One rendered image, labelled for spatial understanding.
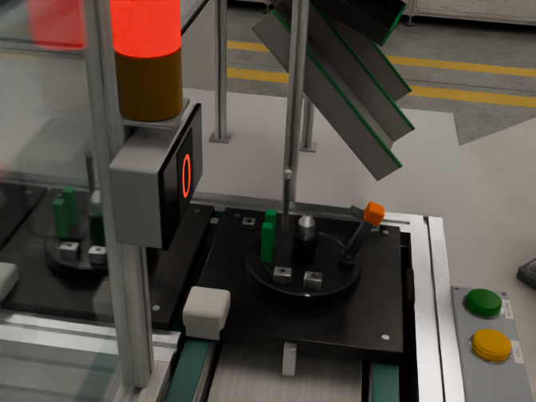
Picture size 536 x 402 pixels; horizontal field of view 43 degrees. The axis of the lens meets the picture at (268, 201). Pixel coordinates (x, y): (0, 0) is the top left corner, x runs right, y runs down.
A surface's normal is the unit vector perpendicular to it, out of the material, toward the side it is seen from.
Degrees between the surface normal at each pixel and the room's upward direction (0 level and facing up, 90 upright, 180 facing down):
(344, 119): 90
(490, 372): 0
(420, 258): 0
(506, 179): 0
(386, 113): 90
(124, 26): 90
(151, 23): 90
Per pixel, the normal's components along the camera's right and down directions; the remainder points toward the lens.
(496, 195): 0.04, -0.84
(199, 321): -0.15, 0.53
